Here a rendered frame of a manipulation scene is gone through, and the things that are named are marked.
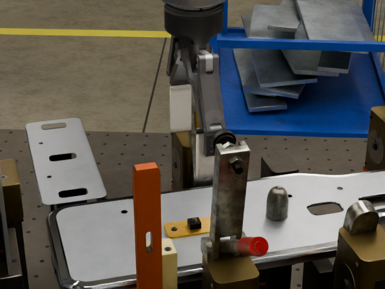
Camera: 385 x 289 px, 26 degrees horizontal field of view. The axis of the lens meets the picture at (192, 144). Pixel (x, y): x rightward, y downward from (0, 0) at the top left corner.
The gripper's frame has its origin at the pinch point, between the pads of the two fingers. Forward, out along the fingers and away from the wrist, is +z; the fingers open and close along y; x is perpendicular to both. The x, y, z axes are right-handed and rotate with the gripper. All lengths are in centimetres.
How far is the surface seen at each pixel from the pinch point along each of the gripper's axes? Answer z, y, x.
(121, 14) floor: 114, 387, -63
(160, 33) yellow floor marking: 113, 347, -77
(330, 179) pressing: 13.5, 7.8, -24.8
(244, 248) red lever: 0.4, -24.6, 1.0
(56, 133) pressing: 13.6, 35.6, 15.0
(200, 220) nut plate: 13.2, 1.3, -1.5
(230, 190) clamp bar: -2.3, -16.5, 0.1
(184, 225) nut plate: 13.3, 0.7, 1.1
